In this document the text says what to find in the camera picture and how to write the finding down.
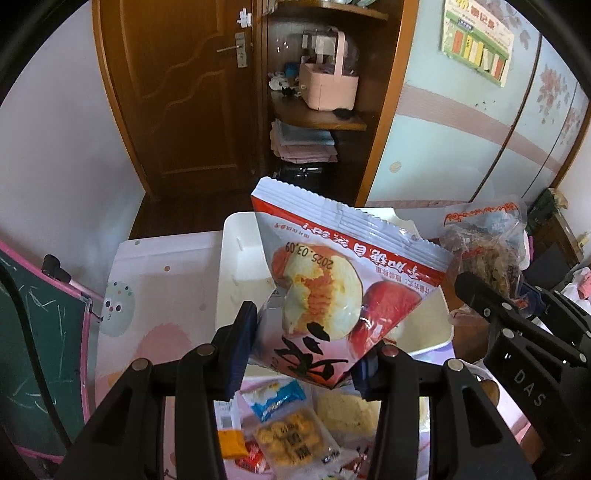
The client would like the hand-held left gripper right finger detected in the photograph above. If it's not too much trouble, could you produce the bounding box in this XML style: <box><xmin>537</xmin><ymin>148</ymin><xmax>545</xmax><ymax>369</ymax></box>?
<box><xmin>348</xmin><ymin>344</ymin><xmax>539</xmax><ymax>480</ymax></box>

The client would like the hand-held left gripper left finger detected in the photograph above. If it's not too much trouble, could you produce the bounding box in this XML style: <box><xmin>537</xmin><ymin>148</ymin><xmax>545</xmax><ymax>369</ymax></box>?
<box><xmin>54</xmin><ymin>301</ymin><xmax>259</xmax><ymax>480</ymax></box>

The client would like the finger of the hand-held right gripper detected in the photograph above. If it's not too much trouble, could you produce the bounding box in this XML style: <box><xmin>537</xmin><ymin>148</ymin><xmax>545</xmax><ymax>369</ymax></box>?
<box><xmin>519</xmin><ymin>281</ymin><xmax>591</xmax><ymax>347</ymax></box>
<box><xmin>454</xmin><ymin>271</ymin><xmax>591</xmax><ymax>467</ymax></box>

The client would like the pale cracker packet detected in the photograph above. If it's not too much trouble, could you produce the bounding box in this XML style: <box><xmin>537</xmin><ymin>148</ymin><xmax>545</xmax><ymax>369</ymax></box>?
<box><xmin>314</xmin><ymin>385</ymin><xmax>384</xmax><ymax>437</ymax></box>

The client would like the clear bag with red trim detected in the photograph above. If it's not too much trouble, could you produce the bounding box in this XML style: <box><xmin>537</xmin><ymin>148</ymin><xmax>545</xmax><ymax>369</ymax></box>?
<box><xmin>438</xmin><ymin>196</ymin><xmax>529</xmax><ymax>301</ymax></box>

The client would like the white plastic tray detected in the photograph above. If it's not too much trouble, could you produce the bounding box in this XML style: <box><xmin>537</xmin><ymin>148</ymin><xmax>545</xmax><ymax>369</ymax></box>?
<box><xmin>215</xmin><ymin>207</ymin><xmax>453</xmax><ymax>370</ymax></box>

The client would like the red apple snack packet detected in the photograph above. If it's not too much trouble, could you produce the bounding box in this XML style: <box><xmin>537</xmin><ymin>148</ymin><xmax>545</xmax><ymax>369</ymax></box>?
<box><xmin>250</xmin><ymin>176</ymin><xmax>455</xmax><ymax>391</ymax></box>

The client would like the orange and white snack packet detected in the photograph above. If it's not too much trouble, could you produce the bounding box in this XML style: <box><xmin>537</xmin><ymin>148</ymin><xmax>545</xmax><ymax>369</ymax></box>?
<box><xmin>215</xmin><ymin>399</ymin><xmax>247</xmax><ymax>460</ymax></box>

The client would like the blue and white snack packet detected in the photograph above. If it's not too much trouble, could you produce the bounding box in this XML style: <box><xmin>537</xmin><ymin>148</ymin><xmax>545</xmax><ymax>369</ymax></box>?
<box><xmin>242</xmin><ymin>379</ymin><xmax>308</xmax><ymax>423</ymax></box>

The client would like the wooden nightstand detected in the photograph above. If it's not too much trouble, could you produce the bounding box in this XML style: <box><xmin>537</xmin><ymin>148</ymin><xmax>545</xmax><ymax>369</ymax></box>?
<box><xmin>526</xmin><ymin>212</ymin><xmax>585</xmax><ymax>278</ymax></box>

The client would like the clear packet of yellow biscuits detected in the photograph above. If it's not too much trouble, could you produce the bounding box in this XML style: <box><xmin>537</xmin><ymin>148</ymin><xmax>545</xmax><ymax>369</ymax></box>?
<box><xmin>253</xmin><ymin>406</ymin><xmax>342</xmax><ymax>480</ymax></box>

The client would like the dark green bag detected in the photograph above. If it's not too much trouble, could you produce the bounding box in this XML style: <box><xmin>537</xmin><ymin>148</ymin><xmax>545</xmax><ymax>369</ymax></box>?
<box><xmin>526</xmin><ymin>187</ymin><xmax>568</xmax><ymax>227</ymax></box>

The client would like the red and white small packet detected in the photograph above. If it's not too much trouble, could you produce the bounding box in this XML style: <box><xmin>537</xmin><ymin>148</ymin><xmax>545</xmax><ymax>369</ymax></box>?
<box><xmin>224</xmin><ymin>438</ymin><xmax>273</xmax><ymax>480</ymax></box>

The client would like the light blue wardrobe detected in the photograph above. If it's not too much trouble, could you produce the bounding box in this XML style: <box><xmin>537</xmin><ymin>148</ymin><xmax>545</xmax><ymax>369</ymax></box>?
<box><xmin>367</xmin><ymin>0</ymin><xmax>591</xmax><ymax>206</ymax></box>

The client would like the stack of folded towels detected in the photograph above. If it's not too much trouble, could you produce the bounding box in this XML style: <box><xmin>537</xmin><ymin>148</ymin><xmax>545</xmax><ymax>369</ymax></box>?
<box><xmin>270</xmin><ymin>119</ymin><xmax>339</xmax><ymax>163</ymax></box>

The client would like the wooden shelf cabinet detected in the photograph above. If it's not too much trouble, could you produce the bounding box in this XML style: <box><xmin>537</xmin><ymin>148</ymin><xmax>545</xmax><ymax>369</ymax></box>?
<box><xmin>252</xmin><ymin>0</ymin><xmax>419</xmax><ymax>208</ymax></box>

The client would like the brown wooden door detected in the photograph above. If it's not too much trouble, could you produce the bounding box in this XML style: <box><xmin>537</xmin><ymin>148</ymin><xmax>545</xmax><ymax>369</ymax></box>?
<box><xmin>92</xmin><ymin>0</ymin><xmax>266</xmax><ymax>199</ymax></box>

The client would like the small toys cluster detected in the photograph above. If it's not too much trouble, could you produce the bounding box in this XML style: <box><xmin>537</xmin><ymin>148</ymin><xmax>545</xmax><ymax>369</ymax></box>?
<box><xmin>269</xmin><ymin>62</ymin><xmax>303</xmax><ymax>97</ymax></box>

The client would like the green chalkboard with pink frame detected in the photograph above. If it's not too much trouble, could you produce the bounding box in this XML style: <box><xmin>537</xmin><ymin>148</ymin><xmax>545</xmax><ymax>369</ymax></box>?
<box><xmin>0</xmin><ymin>240</ymin><xmax>105</xmax><ymax>462</ymax></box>

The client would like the wall poster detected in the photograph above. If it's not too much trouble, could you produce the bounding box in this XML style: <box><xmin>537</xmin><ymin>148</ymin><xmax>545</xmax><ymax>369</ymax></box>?
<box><xmin>441</xmin><ymin>0</ymin><xmax>515</xmax><ymax>86</ymax></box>

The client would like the pink handle basket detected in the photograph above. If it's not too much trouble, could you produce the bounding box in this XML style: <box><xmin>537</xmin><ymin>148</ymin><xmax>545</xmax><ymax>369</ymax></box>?
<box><xmin>299</xmin><ymin>30</ymin><xmax>360</xmax><ymax>112</ymax></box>

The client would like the metal door handle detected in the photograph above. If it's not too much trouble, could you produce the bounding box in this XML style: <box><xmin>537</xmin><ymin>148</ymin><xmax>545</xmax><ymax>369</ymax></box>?
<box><xmin>216</xmin><ymin>31</ymin><xmax>250</xmax><ymax>69</ymax></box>

